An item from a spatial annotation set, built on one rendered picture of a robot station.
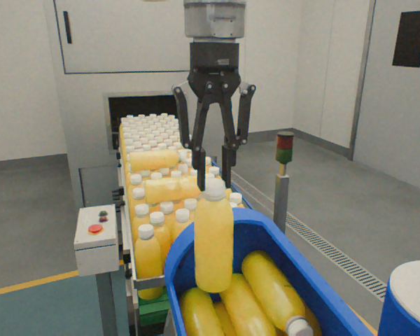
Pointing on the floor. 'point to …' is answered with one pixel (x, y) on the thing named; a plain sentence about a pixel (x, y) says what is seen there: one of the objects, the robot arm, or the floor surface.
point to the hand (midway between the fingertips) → (213, 168)
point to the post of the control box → (106, 304)
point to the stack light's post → (280, 208)
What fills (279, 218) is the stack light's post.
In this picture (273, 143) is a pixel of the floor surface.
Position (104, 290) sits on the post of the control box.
